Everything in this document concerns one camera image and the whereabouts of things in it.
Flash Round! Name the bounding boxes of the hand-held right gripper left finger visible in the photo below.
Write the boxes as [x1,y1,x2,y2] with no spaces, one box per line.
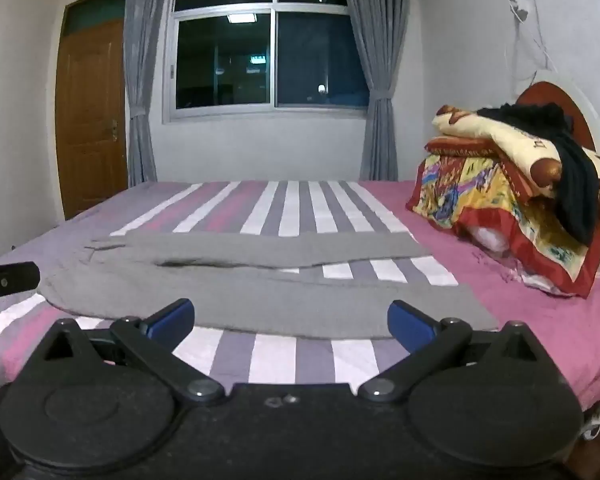
[28,298,226,405]

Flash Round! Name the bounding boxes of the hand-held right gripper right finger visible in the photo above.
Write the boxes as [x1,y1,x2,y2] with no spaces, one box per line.
[357,300,563,403]

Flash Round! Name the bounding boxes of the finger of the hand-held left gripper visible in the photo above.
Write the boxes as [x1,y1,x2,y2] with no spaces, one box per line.
[0,261,41,312]

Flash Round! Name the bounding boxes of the grey pants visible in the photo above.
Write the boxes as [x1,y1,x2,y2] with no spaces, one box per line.
[37,231,499,339]

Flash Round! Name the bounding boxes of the bed with striped sheet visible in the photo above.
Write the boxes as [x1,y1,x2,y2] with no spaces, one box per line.
[0,179,600,411]

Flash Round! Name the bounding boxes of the white pillow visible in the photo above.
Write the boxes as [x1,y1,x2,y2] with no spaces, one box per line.
[467,225,512,254]

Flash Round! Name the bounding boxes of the brown wooden door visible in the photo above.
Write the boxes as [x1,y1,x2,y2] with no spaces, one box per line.
[55,19,129,221]

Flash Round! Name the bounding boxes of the red patterned folded blanket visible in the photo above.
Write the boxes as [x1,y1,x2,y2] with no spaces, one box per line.
[424,136,506,161]

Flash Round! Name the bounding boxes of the cream printed blanket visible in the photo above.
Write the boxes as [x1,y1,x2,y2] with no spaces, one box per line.
[431,104,600,200]

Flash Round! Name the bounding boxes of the black garment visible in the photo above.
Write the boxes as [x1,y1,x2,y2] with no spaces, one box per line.
[476,102,600,247]

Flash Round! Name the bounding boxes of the red wooden headboard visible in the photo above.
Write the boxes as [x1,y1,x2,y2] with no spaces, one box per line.
[516,81,599,153]

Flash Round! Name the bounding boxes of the green transom window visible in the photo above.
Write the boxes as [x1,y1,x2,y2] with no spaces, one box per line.
[62,0,129,37]

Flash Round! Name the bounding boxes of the sliding glass window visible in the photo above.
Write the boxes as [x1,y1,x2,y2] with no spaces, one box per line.
[162,0,372,124]

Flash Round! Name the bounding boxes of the white wall socket with cable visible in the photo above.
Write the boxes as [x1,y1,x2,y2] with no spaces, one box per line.
[502,0,561,86]

